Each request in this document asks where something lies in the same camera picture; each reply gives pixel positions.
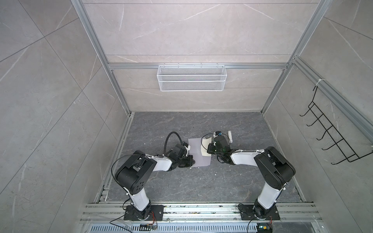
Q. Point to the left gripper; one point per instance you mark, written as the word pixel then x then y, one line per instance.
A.
pixel 191 162

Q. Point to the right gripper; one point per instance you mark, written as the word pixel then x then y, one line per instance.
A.
pixel 210 147

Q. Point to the beige letter paper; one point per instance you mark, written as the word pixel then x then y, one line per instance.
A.
pixel 204 146

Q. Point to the grey purple envelope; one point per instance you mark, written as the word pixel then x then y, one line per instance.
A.
pixel 200 155

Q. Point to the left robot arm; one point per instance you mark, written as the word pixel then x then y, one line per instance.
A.
pixel 133 175

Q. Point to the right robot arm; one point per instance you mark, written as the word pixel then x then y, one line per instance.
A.
pixel 276 170

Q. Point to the white glue stick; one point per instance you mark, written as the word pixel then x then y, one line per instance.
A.
pixel 230 136

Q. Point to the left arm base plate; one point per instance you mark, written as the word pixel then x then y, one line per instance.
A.
pixel 150 213

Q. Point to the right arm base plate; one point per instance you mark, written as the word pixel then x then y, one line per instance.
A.
pixel 252 212

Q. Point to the aluminium rail frame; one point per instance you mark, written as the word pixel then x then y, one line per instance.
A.
pixel 204 213

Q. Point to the white vented cable duct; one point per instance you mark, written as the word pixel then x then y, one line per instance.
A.
pixel 175 228

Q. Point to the black wire hook rack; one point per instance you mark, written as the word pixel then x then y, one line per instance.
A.
pixel 329 129

